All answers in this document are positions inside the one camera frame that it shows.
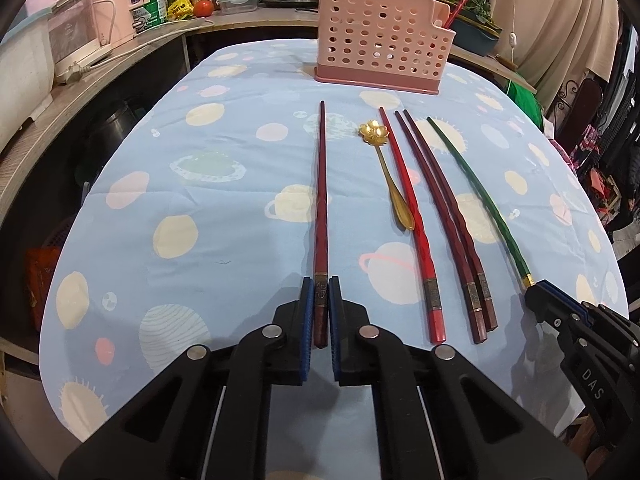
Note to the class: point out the red tomato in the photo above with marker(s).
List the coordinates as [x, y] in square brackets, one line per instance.
[203, 9]

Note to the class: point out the bright red chopstick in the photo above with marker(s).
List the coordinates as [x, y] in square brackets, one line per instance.
[433, 305]

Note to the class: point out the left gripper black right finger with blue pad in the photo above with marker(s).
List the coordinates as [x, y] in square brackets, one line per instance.
[437, 416]

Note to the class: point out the green chopstick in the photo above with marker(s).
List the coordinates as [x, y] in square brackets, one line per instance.
[492, 209]

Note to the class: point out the gold flower spoon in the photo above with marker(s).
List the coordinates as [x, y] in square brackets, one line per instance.
[376, 134]

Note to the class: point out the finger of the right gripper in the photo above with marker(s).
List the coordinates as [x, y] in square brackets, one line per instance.
[550, 304]

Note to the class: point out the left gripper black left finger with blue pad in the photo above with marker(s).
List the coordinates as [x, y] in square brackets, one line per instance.
[206, 415]

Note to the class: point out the blue planter with greens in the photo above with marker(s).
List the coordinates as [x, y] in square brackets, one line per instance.
[476, 30]

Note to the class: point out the white plastic tub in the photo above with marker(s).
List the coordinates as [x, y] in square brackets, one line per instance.
[27, 74]

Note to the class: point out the dark red chopstick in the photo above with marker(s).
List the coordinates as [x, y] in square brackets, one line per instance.
[321, 244]

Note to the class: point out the red chopstick black end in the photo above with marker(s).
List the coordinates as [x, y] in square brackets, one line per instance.
[454, 13]

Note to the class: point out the pink perforated utensil holder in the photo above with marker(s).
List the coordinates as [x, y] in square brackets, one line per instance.
[390, 44]

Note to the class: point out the beige curtain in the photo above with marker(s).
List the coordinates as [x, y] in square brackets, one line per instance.
[554, 41]

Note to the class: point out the white glass kettle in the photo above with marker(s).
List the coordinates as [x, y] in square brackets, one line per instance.
[75, 40]

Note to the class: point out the clear food container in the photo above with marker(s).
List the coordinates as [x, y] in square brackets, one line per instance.
[237, 6]

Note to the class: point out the yellow snack packet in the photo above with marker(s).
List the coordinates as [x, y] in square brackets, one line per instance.
[180, 10]

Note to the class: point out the dark maroon chopstick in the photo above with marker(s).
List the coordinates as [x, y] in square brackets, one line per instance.
[442, 224]
[452, 219]

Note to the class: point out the blue planet print tablecloth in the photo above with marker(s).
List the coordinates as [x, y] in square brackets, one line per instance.
[200, 226]

